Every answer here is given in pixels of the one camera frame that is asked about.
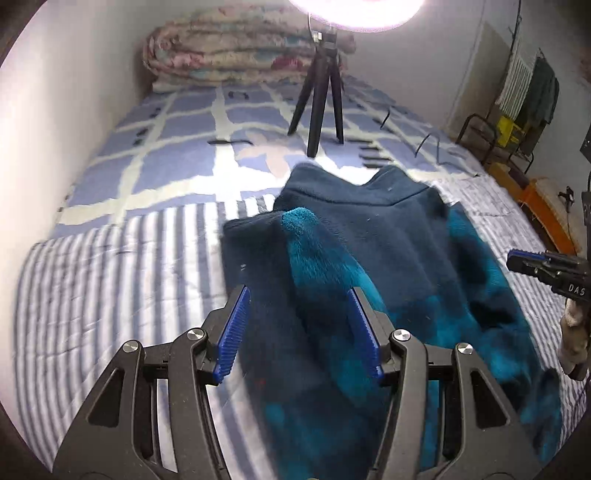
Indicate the dark green hanging cloth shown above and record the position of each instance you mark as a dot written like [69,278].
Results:
[544,92]

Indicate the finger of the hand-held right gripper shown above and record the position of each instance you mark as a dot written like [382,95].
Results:
[524,262]

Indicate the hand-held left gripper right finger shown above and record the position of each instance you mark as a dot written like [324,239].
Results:
[367,337]

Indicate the black metal chair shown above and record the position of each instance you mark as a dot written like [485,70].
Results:
[489,138]

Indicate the teal plaid fleece jacket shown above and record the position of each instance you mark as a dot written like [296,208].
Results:
[415,254]

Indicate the blue white checked blanket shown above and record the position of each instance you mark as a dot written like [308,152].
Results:
[184,152]

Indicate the yellow box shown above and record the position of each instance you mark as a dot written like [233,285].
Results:
[508,130]

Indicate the folded floral quilt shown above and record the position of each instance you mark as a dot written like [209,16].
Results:
[221,50]

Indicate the black tripod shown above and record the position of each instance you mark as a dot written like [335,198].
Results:
[318,92]

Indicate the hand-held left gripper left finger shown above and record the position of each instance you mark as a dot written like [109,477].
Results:
[233,341]

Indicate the person's right hand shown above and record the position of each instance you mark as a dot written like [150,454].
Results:
[575,337]

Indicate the white green striped towel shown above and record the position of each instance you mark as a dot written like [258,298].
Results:
[517,83]

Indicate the grey white striped bed sheet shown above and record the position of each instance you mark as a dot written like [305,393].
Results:
[115,277]

